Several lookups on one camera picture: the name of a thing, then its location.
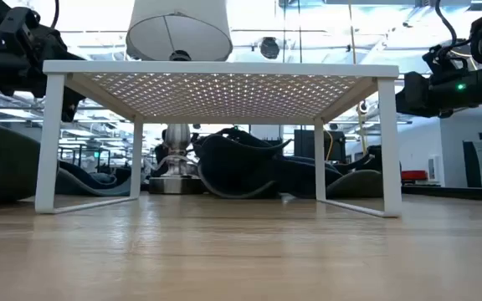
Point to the round black ceiling fixture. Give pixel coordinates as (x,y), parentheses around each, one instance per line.
(269,48)

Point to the white perforated metal shelf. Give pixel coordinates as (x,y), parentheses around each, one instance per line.
(224,68)

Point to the dark blue clothing pile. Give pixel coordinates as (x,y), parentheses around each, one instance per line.
(237,167)

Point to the olive grey cap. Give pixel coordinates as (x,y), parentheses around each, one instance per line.
(358,184)

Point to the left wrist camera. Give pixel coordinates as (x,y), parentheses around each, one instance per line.
(19,25)

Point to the red bin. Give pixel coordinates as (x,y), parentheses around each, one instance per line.
(413,175)

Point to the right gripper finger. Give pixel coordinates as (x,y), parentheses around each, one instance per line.
(410,94)

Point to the navy blue cap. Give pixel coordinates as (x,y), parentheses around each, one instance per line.
(304,175)
(86,180)

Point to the silver lamp base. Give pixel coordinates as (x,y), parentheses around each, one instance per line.
(177,138)

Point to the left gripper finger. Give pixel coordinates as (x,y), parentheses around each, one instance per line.
(73,106)

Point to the black cabinet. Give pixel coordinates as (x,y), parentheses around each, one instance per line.
(308,144)

